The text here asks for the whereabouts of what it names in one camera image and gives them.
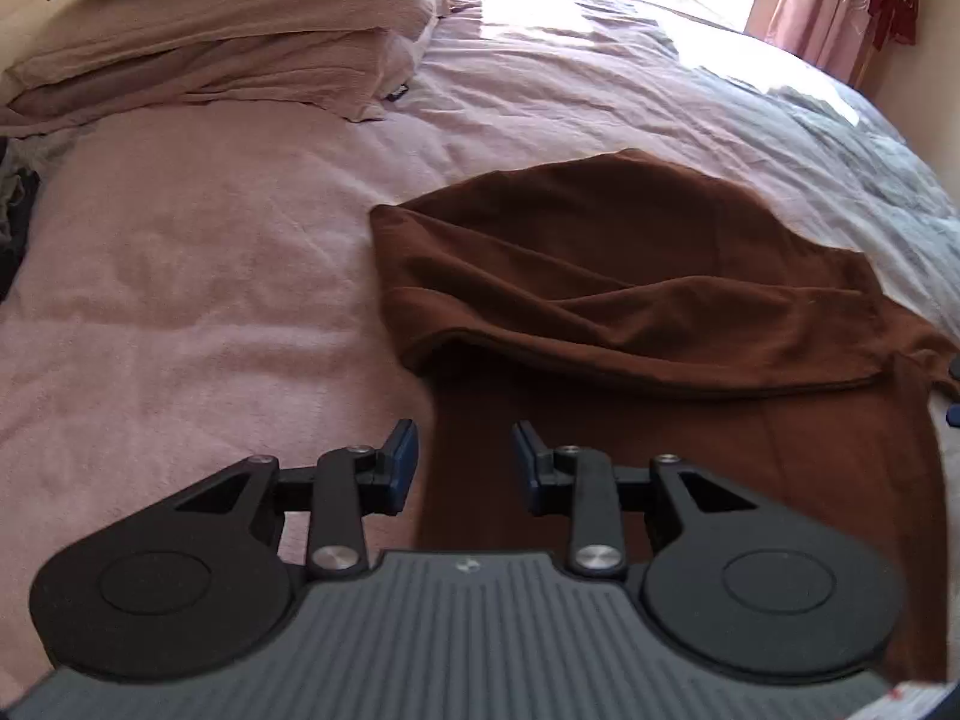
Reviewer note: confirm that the brown cloth garment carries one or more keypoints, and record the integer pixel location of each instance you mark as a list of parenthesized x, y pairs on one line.
[(641, 308)]

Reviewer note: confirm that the pink pillow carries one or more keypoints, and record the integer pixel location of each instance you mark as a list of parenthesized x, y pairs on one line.
[(101, 57)]

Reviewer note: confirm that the pink grey duvet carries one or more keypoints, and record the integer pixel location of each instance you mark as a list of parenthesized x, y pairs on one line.
[(199, 283)]

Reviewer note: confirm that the pink curtain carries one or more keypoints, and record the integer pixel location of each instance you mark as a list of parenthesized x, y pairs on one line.
[(830, 35)]

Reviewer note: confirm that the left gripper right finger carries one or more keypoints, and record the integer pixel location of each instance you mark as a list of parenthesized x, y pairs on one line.
[(697, 523)]

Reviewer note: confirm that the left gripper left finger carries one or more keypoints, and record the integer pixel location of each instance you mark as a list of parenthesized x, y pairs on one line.
[(336, 493)]

